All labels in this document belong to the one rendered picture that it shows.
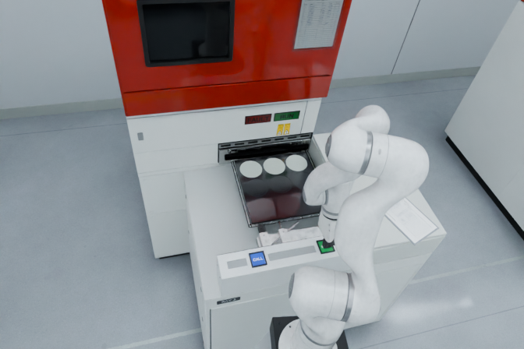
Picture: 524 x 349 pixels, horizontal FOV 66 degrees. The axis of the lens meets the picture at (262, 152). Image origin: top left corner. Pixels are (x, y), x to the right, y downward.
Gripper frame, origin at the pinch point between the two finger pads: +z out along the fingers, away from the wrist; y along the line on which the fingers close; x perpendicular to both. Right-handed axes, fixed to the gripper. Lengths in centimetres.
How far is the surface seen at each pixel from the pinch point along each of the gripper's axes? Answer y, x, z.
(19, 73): -214, -146, 15
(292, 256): 0.2, -13.2, 3.7
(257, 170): -47.1, -14.0, -0.5
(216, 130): -55, -31, -19
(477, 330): -1, 107, 101
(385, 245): 3.3, 22.7, 3.5
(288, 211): -23.5, -6.7, 4.5
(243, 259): -2.1, -30.9, 3.2
